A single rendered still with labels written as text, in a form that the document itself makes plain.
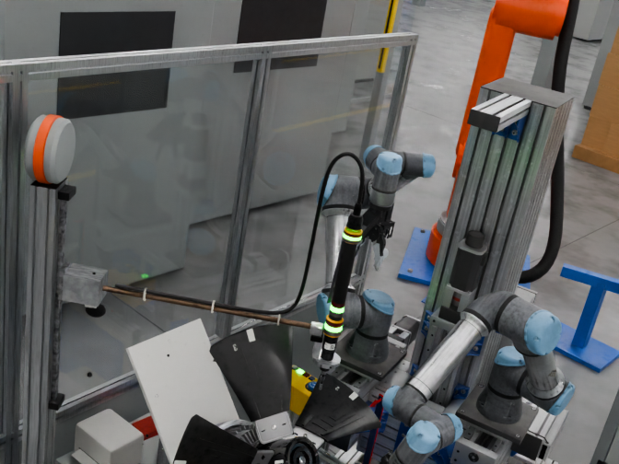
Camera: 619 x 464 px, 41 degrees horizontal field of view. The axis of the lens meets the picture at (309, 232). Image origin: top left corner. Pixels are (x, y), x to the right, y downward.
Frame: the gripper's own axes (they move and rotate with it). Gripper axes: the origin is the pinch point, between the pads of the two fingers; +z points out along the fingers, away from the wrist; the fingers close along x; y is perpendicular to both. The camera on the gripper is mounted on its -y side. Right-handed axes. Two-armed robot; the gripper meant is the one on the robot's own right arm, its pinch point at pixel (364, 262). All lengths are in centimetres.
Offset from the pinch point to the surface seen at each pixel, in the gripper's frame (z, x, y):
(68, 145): -41, 32, -88
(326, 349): -2, -26, -52
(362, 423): 28, -29, -32
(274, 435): 24, -20, -60
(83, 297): -5, 23, -89
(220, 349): 7, -1, -64
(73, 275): -10, 26, -90
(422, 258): 144, 136, 313
